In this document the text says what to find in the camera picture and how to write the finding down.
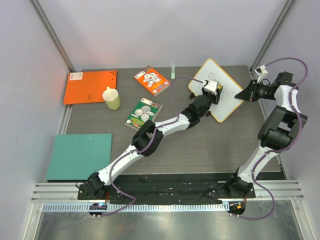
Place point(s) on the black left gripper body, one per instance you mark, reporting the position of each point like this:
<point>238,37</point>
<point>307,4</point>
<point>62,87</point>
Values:
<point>217,97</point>

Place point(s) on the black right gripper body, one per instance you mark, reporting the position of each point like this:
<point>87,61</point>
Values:
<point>253,90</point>

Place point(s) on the yellow framed whiteboard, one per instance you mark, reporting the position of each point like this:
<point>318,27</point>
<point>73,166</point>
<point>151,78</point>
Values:
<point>227,104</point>

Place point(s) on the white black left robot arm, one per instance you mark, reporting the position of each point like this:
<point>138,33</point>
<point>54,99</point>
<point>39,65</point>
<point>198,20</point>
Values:
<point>147,139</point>

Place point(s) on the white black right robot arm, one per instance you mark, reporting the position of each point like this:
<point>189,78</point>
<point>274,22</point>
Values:
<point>276,135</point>

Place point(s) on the green marker pen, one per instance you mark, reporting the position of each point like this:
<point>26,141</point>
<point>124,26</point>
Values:
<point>173,73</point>

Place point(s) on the green paperback book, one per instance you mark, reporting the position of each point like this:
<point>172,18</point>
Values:
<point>145,110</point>

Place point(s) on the orange paperback book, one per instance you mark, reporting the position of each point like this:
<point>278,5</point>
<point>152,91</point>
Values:
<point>152,80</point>

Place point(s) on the cream paper cup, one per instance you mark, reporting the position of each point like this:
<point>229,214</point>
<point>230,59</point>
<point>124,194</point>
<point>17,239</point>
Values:
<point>111,98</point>

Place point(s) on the teal board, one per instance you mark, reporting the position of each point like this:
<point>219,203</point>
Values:
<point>77,156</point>

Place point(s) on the wire whiteboard stand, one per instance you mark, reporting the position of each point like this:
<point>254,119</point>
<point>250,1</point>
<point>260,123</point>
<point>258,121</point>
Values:
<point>200,105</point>

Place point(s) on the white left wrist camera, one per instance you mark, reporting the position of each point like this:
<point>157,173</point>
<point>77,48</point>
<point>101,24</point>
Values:
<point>210,86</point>

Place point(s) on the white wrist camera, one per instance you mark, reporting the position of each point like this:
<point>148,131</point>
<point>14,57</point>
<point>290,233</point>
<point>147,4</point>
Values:
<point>261,73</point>
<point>210,86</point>

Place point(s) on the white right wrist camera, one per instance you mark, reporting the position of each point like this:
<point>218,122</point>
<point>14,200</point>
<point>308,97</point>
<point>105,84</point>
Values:
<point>261,73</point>

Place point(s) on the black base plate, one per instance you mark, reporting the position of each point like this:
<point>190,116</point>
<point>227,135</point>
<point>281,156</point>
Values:
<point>169,189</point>

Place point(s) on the aluminium frame rail right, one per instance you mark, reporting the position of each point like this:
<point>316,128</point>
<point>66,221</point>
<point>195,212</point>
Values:
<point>279,21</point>

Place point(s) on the aluminium frame rail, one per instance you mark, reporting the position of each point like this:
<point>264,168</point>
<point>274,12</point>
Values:
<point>51,33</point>
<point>279,21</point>

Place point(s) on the aluminium frame rail left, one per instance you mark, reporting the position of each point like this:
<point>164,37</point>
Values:
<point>51,33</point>

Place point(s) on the slotted cable duct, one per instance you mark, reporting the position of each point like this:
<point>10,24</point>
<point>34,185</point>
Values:
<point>104,208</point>

